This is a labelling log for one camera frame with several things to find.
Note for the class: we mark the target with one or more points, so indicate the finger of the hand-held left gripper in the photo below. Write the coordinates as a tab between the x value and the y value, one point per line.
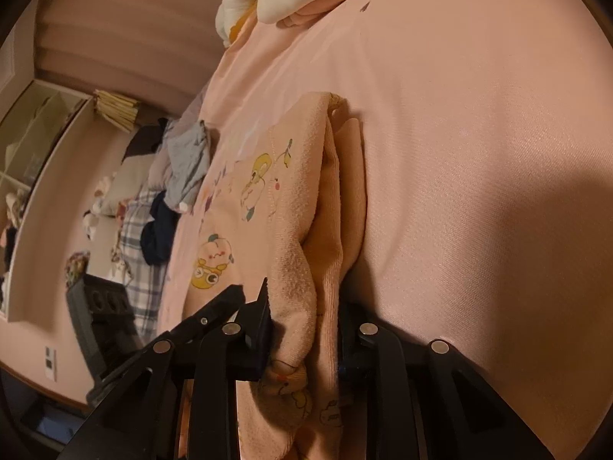
215	306

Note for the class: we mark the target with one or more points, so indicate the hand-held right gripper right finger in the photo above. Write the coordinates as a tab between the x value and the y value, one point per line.
347	359

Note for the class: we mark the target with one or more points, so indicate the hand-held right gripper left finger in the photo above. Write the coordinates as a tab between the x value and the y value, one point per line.
256	345

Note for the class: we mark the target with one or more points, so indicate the pink cartoon print garment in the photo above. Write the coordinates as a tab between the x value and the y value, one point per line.
297	201

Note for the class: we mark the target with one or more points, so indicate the plaid blanket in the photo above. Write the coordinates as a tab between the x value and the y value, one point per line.
143	287

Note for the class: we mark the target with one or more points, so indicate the floral patterned item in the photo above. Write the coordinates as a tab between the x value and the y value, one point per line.
76	268

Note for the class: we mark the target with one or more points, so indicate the navy cloth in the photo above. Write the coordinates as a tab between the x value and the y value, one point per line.
160	230

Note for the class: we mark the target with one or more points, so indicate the white pillow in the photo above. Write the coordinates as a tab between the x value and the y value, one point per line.
127	187

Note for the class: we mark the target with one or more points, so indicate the grey crumpled cloth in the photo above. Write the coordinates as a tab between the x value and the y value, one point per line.
189	163

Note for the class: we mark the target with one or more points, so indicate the white shelf unit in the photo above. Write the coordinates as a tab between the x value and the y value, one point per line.
43	163

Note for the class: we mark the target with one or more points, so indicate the pale lilac blanket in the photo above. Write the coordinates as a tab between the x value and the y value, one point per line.
187	115

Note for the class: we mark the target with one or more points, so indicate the stack of yellow booklets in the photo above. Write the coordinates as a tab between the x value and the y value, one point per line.
117	108

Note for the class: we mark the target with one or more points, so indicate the pink bed sheet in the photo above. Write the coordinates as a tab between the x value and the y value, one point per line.
479	129

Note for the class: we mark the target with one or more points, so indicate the pink curtain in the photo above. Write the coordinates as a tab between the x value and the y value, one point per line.
119	24

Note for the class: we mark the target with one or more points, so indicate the white and orange plush toy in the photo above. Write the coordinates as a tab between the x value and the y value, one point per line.
234	5

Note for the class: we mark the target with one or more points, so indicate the pink folded garment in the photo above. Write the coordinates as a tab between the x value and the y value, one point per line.
306	17

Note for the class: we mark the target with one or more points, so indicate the white wall switch panel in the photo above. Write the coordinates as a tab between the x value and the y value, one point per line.
50	364

